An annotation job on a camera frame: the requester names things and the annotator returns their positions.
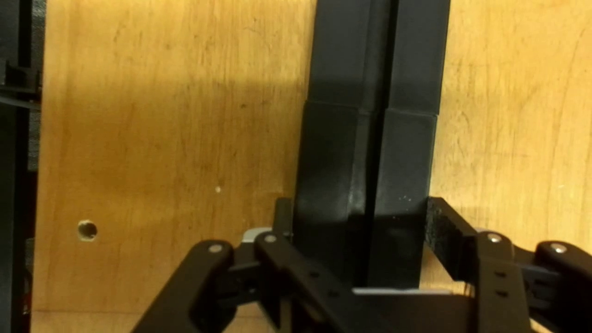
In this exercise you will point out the black track piece angled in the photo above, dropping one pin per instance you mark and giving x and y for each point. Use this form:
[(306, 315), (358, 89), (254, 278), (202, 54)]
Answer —
[(361, 193)]

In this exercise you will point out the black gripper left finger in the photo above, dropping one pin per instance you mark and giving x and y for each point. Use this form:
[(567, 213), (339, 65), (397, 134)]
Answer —
[(284, 217)]

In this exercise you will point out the black track piece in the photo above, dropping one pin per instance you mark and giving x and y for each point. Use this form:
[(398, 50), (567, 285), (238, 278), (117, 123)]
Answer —
[(380, 54)]

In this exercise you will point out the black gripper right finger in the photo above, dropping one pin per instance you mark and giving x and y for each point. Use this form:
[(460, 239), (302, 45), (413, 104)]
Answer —
[(452, 239)]

